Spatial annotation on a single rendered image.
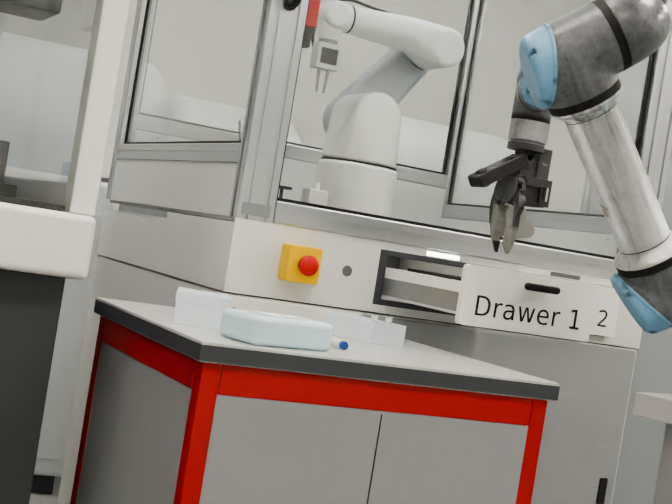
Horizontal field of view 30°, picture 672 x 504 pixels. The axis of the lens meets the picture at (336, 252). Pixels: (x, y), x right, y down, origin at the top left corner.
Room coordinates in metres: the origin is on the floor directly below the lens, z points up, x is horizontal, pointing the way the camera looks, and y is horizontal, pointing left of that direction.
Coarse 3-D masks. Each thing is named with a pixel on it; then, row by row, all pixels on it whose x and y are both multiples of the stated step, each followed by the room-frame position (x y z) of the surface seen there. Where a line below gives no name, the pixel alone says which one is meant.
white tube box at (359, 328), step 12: (336, 324) 2.29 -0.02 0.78; (348, 324) 2.27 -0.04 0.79; (360, 324) 2.25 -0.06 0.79; (372, 324) 2.22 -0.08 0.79; (384, 324) 2.24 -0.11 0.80; (396, 324) 2.29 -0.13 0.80; (348, 336) 2.26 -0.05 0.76; (360, 336) 2.24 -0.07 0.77; (372, 336) 2.22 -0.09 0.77; (384, 336) 2.24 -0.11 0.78; (396, 336) 2.26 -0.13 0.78
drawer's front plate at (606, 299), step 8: (600, 288) 2.77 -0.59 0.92; (608, 288) 2.78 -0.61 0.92; (600, 296) 2.77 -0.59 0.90; (608, 296) 2.78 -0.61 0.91; (616, 296) 2.79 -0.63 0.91; (600, 304) 2.78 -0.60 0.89; (608, 304) 2.78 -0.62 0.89; (616, 304) 2.79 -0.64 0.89; (600, 312) 2.78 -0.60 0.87; (608, 312) 2.79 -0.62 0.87; (616, 312) 2.80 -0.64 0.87; (592, 320) 2.77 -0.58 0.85; (600, 320) 2.78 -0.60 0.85; (608, 320) 2.79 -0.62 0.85; (616, 320) 2.80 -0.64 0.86; (592, 328) 2.77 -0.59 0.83; (600, 328) 2.78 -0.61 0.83; (608, 328) 2.79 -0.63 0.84; (608, 336) 2.79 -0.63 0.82
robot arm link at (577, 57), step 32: (544, 32) 1.88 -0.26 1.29; (576, 32) 1.86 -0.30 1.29; (608, 32) 1.85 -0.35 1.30; (544, 64) 1.86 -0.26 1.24; (576, 64) 1.86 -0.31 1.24; (608, 64) 1.87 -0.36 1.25; (544, 96) 1.88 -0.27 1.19; (576, 96) 1.88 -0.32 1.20; (608, 96) 1.88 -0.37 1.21; (576, 128) 1.92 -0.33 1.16; (608, 128) 1.91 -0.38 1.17; (608, 160) 1.93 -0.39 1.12; (640, 160) 1.95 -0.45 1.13; (608, 192) 1.95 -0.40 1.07; (640, 192) 1.95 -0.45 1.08; (608, 224) 2.00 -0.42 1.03; (640, 224) 1.96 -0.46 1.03; (640, 256) 1.98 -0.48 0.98; (640, 288) 1.99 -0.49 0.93; (640, 320) 2.00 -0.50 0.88
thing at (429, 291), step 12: (396, 276) 2.52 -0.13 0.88; (408, 276) 2.47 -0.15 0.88; (420, 276) 2.43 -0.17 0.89; (432, 276) 2.39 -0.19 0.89; (384, 288) 2.55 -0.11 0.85; (396, 288) 2.51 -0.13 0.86; (408, 288) 2.46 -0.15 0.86; (420, 288) 2.42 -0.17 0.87; (432, 288) 2.38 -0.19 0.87; (444, 288) 2.35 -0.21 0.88; (456, 288) 2.31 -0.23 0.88; (408, 300) 2.46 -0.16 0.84; (420, 300) 2.41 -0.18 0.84; (432, 300) 2.37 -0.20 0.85; (444, 300) 2.33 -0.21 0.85; (456, 300) 2.30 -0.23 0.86
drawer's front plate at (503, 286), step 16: (464, 272) 2.26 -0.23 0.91; (480, 272) 2.26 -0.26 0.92; (496, 272) 2.27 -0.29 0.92; (512, 272) 2.29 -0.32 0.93; (464, 288) 2.25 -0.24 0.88; (480, 288) 2.26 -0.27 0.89; (496, 288) 2.28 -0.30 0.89; (512, 288) 2.29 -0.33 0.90; (560, 288) 2.34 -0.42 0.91; (576, 288) 2.35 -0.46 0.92; (592, 288) 2.37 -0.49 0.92; (464, 304) 2.25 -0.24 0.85; (480, 304) 2.26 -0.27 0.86; (512, 304) 2.29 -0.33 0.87; (528, 304) 2.31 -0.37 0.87; (544, 304) 2.32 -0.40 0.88; (560, 304) 2.34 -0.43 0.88; (576, 304) 2.35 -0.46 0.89; (592, 304) 2.37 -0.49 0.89; (464, 320) 2.25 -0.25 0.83; (480, 320) 2.27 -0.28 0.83; (496, 320) 2.28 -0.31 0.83; (512, 320) 2.30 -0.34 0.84; (544, 320) 2.33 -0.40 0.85; (560, 320) 2.34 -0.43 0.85; (576, 320) 2.36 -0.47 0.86; (560, 336) 2.34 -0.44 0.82; (576, 336) 2.36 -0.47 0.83
